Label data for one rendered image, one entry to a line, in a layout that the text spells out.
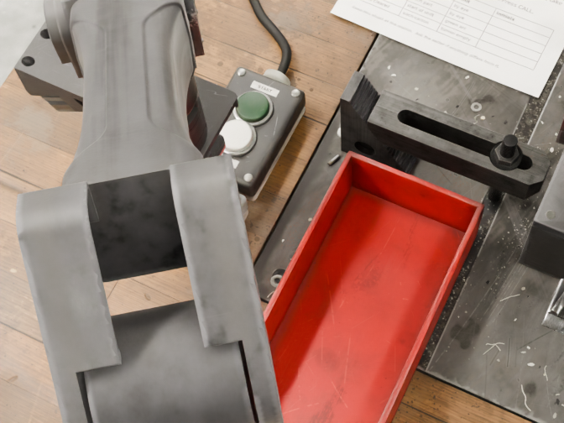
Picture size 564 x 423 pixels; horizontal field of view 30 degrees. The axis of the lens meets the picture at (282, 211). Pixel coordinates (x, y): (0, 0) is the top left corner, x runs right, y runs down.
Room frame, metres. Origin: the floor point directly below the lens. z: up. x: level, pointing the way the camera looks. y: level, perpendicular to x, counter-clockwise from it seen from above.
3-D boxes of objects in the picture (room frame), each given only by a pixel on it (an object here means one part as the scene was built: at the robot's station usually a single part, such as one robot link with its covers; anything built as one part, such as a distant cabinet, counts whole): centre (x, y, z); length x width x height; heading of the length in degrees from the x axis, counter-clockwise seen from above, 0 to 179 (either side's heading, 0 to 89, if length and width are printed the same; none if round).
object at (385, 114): (0.40, -0.15, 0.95); 0.15 x 0.03 x 0.10; 56
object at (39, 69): (0.42, 0.12, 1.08); 0.11 x 0.07 x 0.06; 56
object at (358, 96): (0.44, -0.09, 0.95); 0.06 x 0.03 x 0.09; 56
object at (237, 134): (0.45, 0.03, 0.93); 0.03 x 0.03 x 0.02
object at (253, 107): (0.48, 0.01, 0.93); 0.03 x 0.03 x 0.02
